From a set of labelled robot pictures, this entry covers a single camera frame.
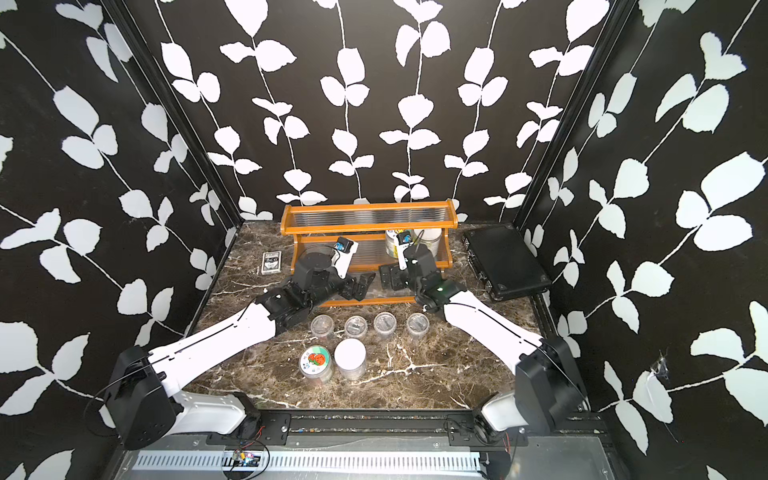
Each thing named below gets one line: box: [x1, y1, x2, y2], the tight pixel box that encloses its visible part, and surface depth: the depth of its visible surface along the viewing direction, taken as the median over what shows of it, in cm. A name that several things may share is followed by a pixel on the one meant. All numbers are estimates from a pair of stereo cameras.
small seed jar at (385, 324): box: [373, 311, 397, 339], surface depth 89 cm
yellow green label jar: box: [385, 230, 404, 258], surface depth 88 cm
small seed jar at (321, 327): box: [310, 314, 334, 342], surface depth 87 cm
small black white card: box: [261, 251, 282, 275], surface depth 109 cm
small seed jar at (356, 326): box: [344, 315, 368, 338], surface depth 88 cm
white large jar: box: [334, 338, 367, 381], surface depth 80 cm
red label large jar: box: [299, 345, 332, 385], surface depth 79 cm
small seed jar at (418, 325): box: [407, 312, 430, 340], surface depth 89 cm
